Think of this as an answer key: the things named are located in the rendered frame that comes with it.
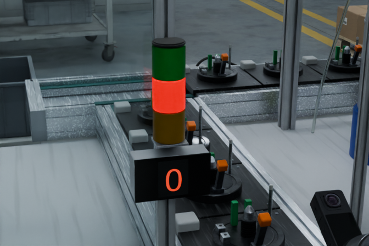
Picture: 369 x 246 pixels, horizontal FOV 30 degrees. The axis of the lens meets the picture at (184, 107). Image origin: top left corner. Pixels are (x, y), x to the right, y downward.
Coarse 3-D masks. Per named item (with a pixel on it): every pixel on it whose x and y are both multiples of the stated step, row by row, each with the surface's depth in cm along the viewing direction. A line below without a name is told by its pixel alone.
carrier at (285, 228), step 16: (272, 192) 134; (176, 224) 138; (192, 224) 137; (208, 224) 140; (224, 224) 136; (240, 224) 136; (256, 224) 136; (272, 224) 136; (288, 224) 140; (192, 240) 134; (208, 240) 134; (224, 240) 129; (240, 240) 130; (272, 240) 131; (288, 240) 134; (304, 240) 134
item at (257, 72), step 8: (240, 64) 252; (248, 64) 248; (264, 64) 254; (272, 64) 247; (280, 64) 243; (304, 64) 255; (248, 72) 244; (256, 72) 244; (264, 72) 243; (272, 72) 239; (280, 72) 238; (304, 72) 244; (312, 72) 244; (256, 80) 237; (264, 80) 235; (272, 80) 235; (304, 80) 236; (312, 80) 236; (320, 80) 236; (328, 80) 237
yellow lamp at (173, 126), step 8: (184, 112) 104; (160, 120) 103; (168, 120) 103; (176, 120) 103; (184, 120) 105; (160, 128) 104; (168, 128) 103; (176, 128) 104; (184, 128) 105; (160, 136) 104; (168, 136) 104; (176, 136) 104; (184, 136) 106
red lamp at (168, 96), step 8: (152, 80) 103; (184, 80) 103; (152, 88) 103; (160, 88) 102; (168, 88) 101; (176, 88) 102; (184, 88) 103; (152, 96) 104; (160, 96) 102; (168, 96) 102; (176, 96) 102; (184, 96) 104; (160, 104) 102; (168, 104) 102; (176, 104) 102; (184, 104) 104; (160, 112) 103; (168, 112) 102; (176, 112) 103
